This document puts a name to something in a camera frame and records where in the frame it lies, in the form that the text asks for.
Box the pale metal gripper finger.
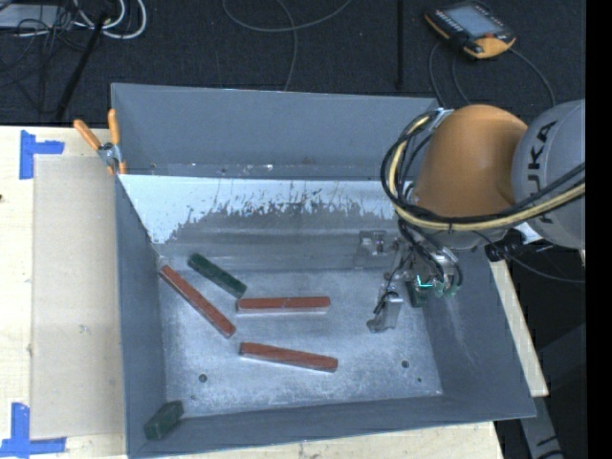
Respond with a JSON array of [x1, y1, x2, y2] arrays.
[[365, 284, 406, 334], [352, 229, 389, 268]]

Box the red-brown flat block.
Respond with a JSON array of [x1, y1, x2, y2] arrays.
[[159, 264, 237, 339], [235, 295, 332, 316], [238, 341, 339, 374]]

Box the grey metal bin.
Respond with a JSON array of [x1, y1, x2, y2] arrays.
[[110, 82, 537, 459]]

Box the dark green flat block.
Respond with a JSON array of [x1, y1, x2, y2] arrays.
[[143, 400, 186, 442], [186, 252, 249, 299]]

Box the pale wood flat board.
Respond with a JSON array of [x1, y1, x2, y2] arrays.
[[29, 154, 127, 442]]

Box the black cylinder on white bracket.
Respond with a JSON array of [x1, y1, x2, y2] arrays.
[[483, 225, 551, 263]]

